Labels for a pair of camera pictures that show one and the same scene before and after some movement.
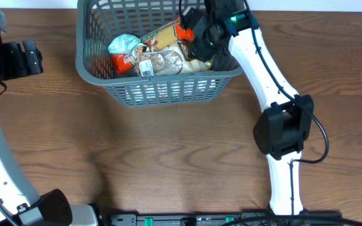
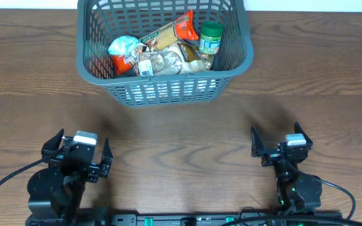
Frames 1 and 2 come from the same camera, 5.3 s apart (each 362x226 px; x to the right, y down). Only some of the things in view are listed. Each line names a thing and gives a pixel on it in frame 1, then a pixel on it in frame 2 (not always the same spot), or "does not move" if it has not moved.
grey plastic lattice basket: x=98 y=21 does not move
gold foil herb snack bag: x=209 y=63 -> x=190 y=59
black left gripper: x=16 y=53 -> x=61 y=156
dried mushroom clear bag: x=167 y=61 does not move
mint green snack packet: x=123 y=44 does not move
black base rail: x=134 y=220 does not move
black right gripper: x=198 y=49 -> x=271 y=156
